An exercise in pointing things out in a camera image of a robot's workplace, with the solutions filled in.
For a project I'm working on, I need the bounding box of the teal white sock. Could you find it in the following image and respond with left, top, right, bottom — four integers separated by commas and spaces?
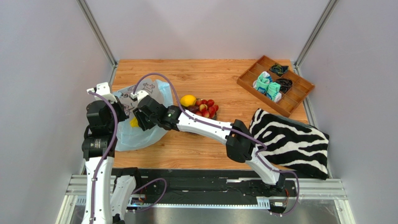
252, 71, 273, 94
265, 82, 282, 103

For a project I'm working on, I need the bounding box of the black rolled sock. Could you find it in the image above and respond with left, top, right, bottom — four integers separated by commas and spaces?
275, 78, 293, 94

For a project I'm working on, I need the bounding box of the teal white sock left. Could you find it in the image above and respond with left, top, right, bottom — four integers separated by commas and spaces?
252, 71, 273, 94

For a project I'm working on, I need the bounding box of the red strawberry bunch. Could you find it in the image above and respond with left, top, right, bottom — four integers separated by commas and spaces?
199, 99, 215, 118

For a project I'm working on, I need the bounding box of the teal white sock right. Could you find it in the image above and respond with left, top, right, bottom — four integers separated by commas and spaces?
265, 82, 282, 103

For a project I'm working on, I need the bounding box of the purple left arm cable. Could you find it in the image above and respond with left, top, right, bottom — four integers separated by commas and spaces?
88, 91, 167, 224

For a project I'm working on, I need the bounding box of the black fruit plate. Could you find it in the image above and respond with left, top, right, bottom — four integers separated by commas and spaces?
182, 98, 219, 120

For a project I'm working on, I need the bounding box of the yellow lemon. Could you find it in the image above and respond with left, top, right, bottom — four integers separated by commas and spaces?
180, 94, 197, 107

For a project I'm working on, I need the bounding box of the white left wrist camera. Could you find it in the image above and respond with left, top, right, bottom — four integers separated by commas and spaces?
86, 82, 117, 104

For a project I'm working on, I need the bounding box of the left corner aluminium post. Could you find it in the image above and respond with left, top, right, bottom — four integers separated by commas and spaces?
77, 0, 118, 68

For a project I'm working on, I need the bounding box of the light blue printed plastic bag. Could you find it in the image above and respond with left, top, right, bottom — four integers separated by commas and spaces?
113, 78, 173, 152

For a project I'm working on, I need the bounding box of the dark patterned rolled sock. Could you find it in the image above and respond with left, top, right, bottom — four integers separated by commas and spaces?
270, 63, 289, 77

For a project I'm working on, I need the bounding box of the corner aluminium post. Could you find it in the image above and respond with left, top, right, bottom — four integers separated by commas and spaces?
294, 0, 339, 68
77, 0, 118, 68

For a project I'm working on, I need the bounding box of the brown wooden divider tray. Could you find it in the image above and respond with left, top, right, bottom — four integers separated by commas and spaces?
237, 56, 315, 117

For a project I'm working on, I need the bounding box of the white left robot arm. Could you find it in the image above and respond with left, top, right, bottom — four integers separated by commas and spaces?
82, 99, 142, 224

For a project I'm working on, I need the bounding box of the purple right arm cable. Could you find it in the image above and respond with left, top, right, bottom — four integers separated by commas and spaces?
133, 72, 300, 217

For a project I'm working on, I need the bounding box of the aluminium frame rail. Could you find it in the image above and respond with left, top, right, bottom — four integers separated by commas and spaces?
55, 174, 355, 224

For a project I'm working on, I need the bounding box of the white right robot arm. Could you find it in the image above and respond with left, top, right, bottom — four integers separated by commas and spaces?
130, 91, 285, 191

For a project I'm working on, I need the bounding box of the zebra striped cloth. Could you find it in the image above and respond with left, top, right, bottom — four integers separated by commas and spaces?
249, 108, 330, 180

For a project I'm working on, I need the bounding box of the right corner aluminium post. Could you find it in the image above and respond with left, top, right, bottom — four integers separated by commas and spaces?
294, 0, 339, 68

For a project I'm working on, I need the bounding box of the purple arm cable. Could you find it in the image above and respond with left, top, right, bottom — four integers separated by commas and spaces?
88, 91, 167, 224
133, 72, 300, 217

